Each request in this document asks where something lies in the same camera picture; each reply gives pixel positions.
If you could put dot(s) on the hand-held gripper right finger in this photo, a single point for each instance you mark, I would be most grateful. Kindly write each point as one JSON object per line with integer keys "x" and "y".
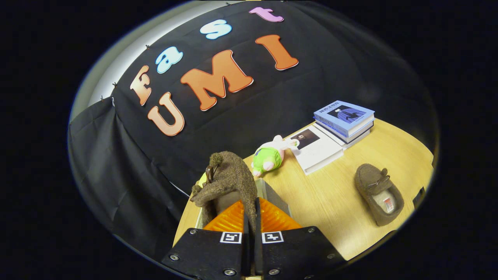
{"x": 258, "y": 233}

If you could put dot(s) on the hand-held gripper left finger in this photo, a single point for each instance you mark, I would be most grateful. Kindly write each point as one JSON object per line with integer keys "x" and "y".
{"x": 246, "y": 225}

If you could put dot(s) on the grey fabric storage box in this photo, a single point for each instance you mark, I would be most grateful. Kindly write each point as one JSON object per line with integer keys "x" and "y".
{"x": 274, "y": 196}

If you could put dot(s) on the brown shoe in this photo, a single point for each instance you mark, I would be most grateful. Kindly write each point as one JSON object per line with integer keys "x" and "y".
{"x": 379, "y": 194}
{"x": 233, "y": 179}

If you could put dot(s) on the pink plush toy green shirt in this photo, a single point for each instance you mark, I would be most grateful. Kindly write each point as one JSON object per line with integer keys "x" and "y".
{"x": 268, "y": 157}

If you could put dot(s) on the white book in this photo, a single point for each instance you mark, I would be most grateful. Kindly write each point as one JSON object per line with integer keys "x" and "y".
{"x": 317, "y": 149}

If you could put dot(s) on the blue book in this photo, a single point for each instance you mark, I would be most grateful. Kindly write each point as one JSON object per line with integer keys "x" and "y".
{"x": 342, "y": 114}

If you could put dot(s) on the small dark block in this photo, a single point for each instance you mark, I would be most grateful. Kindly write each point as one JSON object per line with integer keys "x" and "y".
{"x": 419, "y": 197}

